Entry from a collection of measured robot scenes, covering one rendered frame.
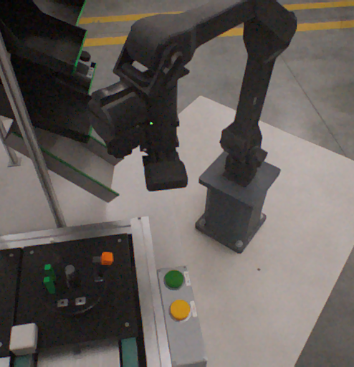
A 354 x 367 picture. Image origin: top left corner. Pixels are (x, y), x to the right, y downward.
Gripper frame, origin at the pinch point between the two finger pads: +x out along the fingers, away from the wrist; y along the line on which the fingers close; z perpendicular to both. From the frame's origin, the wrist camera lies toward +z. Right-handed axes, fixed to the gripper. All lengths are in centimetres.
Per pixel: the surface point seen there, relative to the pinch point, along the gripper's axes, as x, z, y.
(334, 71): 126, -171, -208
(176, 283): 28.2, -1.9, 7.9
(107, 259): 18.3, 11.5, 5.9
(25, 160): 39, 38, -47
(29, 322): 28.4, 28.5, 11.7
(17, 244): 29.4, 33.2, -8.4
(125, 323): 28.3, 9.5, 14.9
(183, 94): 126, -43, -194
